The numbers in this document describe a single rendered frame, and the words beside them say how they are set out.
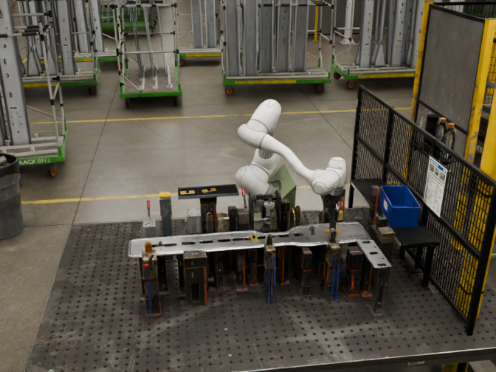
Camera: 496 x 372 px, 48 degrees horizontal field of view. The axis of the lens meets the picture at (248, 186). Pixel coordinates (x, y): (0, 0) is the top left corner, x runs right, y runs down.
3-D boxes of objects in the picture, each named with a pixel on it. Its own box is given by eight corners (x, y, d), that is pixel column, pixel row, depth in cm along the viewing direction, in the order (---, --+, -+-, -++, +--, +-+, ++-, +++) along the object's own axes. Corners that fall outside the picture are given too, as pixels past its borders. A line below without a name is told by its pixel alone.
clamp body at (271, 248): (263, 305, 311) (263, 252, 296) (259, 292, 322) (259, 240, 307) (279, 304, 312) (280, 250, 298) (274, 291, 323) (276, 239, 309)
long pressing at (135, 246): (127, 260, 299) (126, 258, 298) (128, 240, 319) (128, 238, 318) (373, 240, 318) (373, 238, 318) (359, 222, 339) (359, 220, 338)
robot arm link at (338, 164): (330, 178, 320) (321, 186, 309) (332, 153, 313) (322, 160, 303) (348, 182, 315) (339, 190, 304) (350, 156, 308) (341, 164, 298)
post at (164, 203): (163, 263, 351) (159, 199, 333) (163, 256, 358) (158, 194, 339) (175, 261, 352) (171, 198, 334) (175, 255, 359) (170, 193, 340)
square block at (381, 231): (376, 287, 326) (381, 234, 311) (371, 280, 333) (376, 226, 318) (389, 286, 327) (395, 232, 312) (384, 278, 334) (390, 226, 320)
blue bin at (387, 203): (390, 227, 324) (392, 207, 319) (378, 204, 352) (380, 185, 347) (418, 227, 324) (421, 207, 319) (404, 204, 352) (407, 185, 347)
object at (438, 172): (440, 220, 308) (448, 168, 295) (421, 202, 329) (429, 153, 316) (443, 219, 309) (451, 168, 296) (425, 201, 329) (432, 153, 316)
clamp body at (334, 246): (325, 302, 313) (328, 249, 299) (319, 291, 324) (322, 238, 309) (340, 301, 314) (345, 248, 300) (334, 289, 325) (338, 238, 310)
